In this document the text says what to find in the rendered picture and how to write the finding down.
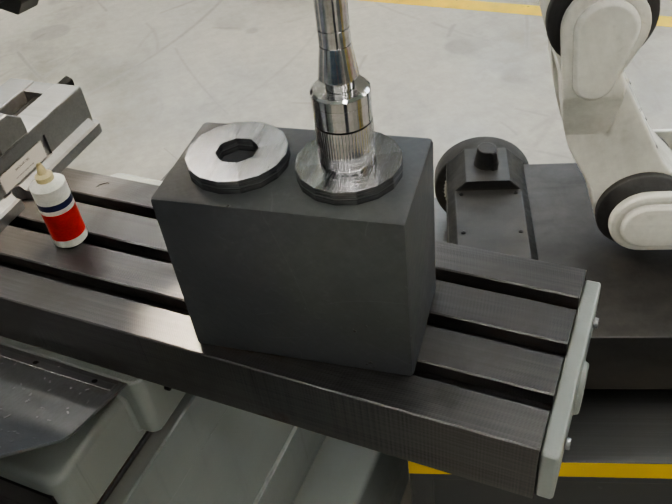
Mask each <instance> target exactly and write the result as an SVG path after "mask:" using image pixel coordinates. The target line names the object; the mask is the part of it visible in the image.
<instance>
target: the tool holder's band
mask: <svg viewBox="0 0 672 504"><path fill-rule="evenodd" d="M354 83H355V85H354V87H353V88H352V89H351V90H349V91H347V92H344V93H331V92H329V91H327V90H326V89H325V85H324V83H322V82H320V81H319V79H318V80H316V81H315V82H314V83H313V84H312V86H311V88H310V98H311V103H312V105H313V106H314V107H315V108H316V109H318V110H319V111H322V112H325V113H331V114H341V113H348V112H352V111H355V110H358V109H360V108H362V107H363V106H365V105H366V104H367V103H368V102H369V100H370V98H371V86H370V82H369V81H368V80H367V79H366V78H365V77H363V76H362V75H360V74H359V76H358V77H357V78H356V79H355V80H354Z"/></svg>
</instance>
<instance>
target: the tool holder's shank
mask: <svg viewBox="0 0 672 504"><path fill-rule="evenodd" d="M313 4H314V12H315V19H316V27H317V36H318V44H319V50H318V79H319V81H320V82H322V83H324V85H325V89H326V90H327V91H329V92H331V93H344V92H347V91H349V90H351V89H352V88H353V87H354V85H355V83H354V80H355V79H356V78H357V77H358V76H359V69H358V65H357V61H356V57H355V53H354V50H353V46H352V42H351V33H350V24H349V14H348V3H347V0H313Z"/></svg>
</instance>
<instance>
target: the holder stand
mask: <svg viewBox="0 0 672 504"><path fill-rule="evenodd" d="M374 136H375V148H376V160H375V162H374V164H373V165H372V166H371V167H370V168H369V169H367V170H366V171H364V172H362V173H359V174H356V175H350V176H339V175H334V174H331V173H329V172H327V171H325V170H324V169H323V168H322V167H321V165H320V162H319V155H318V148H317V141H316V134H315V130H309V129H295V128H281V127H274V126H273V125H270V124H265V123H260V122H255V121H252V122H235V123H231V124H226V123H212V122H206V123H204V124H203V125H202V126H201V128H200V129H199V131H198V132H197V133H196V135H195V136H194V138H193V139H192V141H191V142H190V143H189V145H188V146H187V148H186V149H185V150H184V152H183V153H182V155H181V156H180V158H179V159H178V160H177V162H176V163H175V165H174V166H173V167H172V169H171V170H170V172H169V173H168V175H167V176H166V177H165V179H164V180H163V182H162V183H161V185H160V186H159V187H158V189H157V190H156V192H155V193H154V194H153V196H152V198H151V203H152V206H153V209H154V212H155V215H156V218H157V221H158V224H159V227H160V230H161V233H162V236H163V239H164V241H165V244H166V247H167V250H168V253H169V256H170V259H171V262H172V265H173V268H174V271H175V274H176V277H177V280H178V283H179V286H180V289H181V292H182V295H183V298H184V301H185V304H186V307H187V309H188V312H189V315H190V318H191V321H192V324H193V327H194V330H195V333H196V336H197V339H198V341H199V342H200V343H202V344H209V345H215V346H221V347H228V348H234V349H241V350H247V351H253V352H260V353H266V354H273V355H279V356H285V357H292V358H298V359H305V360H311V361H317V362H324V363H330V364H337V365H343V366H349V367H356V368H362V369H369V370H375V371H381V372H388V373H394V374H400V375H407V376H412V375H413V373H414V371H415V367H416V363H417V359H418V355H419V351H420V348H421V344H422V340H423V336H424V332H425V328H426V324H427V320H428V316H429V312H430V308H431V304H432V300H433V296H434V293H435V289H436V273H435V219H434V165H433V141H432V139H430V138H420V137H407V136H393V135H384V134H382V133H380V132H375V131H374Z"/></svg>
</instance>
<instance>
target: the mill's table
mask: <svg viewBox="0 0 672 504"><path fill-rule="evenodd" d="M60 174H62V175H64V177H65V179H66V182H67V184H68V186H69V189H70V191H71V193H72V195H73V198H74V200H75V202H76V205H77V207H78V209H79V212H80V214H81V216H82V219H83V221H84V224H85V226H86V229H87V231H88V235H87V237H86V239H85V240H84V241H83V242H82V243H80V244H79V245H77V246H74V247H71V248H61V247H58V246H56V245H55V243H54V241H53V239H52V237H51V235H50V233H49V231H48V229H47V226H46V224H45V222H44V220H43V218H42V216H41V214H40V211H39V209H38V207H37V205H36V203H35V200H32V199H23V200H22V202H23V204H24V206H25V209H24V210H23V211H22V212H21V213H20V214H19V215H18V216H17V217H16V218H15V219H14V220H13V221H12V222H11V223H10V224H9V225H8V226H7V227H6V228H5V229H4V230H3V231H2V232H1V233H0V336H2V337H6V338H9V339H12V340H15V341H19V342H22V343H25V344H29V345H32V346H35V347H38V348H42V349H45V350H48V351H51V352H55V353H58V354H61V355H64V356H68V357H71V358H74V359H78V360H81V361H84V362H87V363H91V364H94V365H97V366H100V367H104V368H107V369H110V370H113V371H117V372H120V373H123V374H127V375H130V376H133V377H136V378H140V379H143V380H146V381H149V382H153V383H156V384H159V385H162V386H166V387H169V388H172V389H176V390H179V391H182V392H185V393H189V394H192V395H195V396H198V397H202V398H205V399H208V400H211V401H215V402H218V403H221V404H225V405H228V406H231V407H234V408H238V409H241V410H244V411H247V412H251V413H254V414H257V415H260V416H264V417H267V418H270V419H273V420H277V421H280V422H283V423H287V424H290V425H293V426H296V427H300V428H303V429H306V430H309V431H313V432H316V433H319V434H322V435H326V436H329V437H332V438H336V439H339V440H342V441H345V442H349V443H352V444H355V445H358V446H362V447H365V448H368V449H371V450H375V451H378V452H381V453H385V454H388V455H391V456H394V457H398V458H401V459H404V460H407V461H411V462H414V463H417V464H420V465H424V466H427V467H430V468H434V469H437V470H440V471H443V472H447V473H450V474H453V475H456V476H460V477H463V478H466V479H469V480H473V481H476V482H479V483H483V484H486V485H489V486H492V487H496V488H499V489H502V490H505V491H509V492H512V493H515V494H518V495H522V496H525V497H528V498H531V499H533V496H534V492H535V494H536V495H538V496H541V497H544V498H547V499H551V498H553V496H554V492H555V488H556V484H557V480H558V476H559V471H560V467H561V463H562V459H563V454H564V450H569V449H570V445H571V440H572V439H571V438H568V433H569V429H570V425H571V420H572V416H573V415H576V414H578V413H579V411H580V407H581V403H582V398H583V394H584V389H585V385H586V380H587V375H588V370H589V363H588V362H586V356H587V352H588V348H589V344H590V339H591V335H592V331H593V328H597V327H598V323H599V318H597V317H595V316H596V310H597V305H598V300H599V295H600V289H601V284H600V283H599V282H594V281H589V280H587V281H585V277H586V271H587V270H585V269H580V268H575V267H569V266H564V265H559V264H554V263H549V262H544V261H539V260H534V259H529V258H524V257H519V256H514V255H508V254H503V253H498V252H493V251H488V250H483V249H478V248H473V247H468V246H463V245H458V244H453V243H447V242H442V241H437V240H435V273H436V289H435V293H434V296H433V300H432V304H431V308H430V312H429V316H428V320H427V324H426V328H425V332H424V336H423V340H422V344H421V348H420V351H419V355H418V359H417V363H416V367H415V371H414V373H413V375H412V376H407V375H400V374H394V373H388V372H381V371H375V370H369V369H362V368H356V367H349V366H343V365H337V364H330V363H324V362H317V361H311V360H305V359H298V358H292V357H285V356H279V355H273V354H266V353H260V352H253V351H247V350H241V349H234V348H228V347H221V346H215V345H209V344H202V343H200V342H199V341H198V339H197V336H196V333H195V330H194V327H193V324H192V321H191V318H190V315H189V312H188V309H187V307H186V304H185V301H184V298H183V295H182V292H181V289H180V286H179V283H178V280H177V277H176V274H175V271H174V268H173V265H172V262H171V259H170V256H169V253H168V250H167V247H166V244H165V241H164V239H163V236H162V233H161V230H160V227H159V224H158V221H157V218H156V215H155V212H154V209H153V206H152V203H151V198H152V196H153V194H154V193H155V192H156V190H157V189H158V187H159V186H158V185H153V184H148V183H142V182H137V181H132V180H127V179H122V178H117V177H112V176H107V175H102V174H97V173H92V172H87V171H81V170H76V169H71V168H65V169H64V170H63V171H62V172H61V173H60Z"/></svg>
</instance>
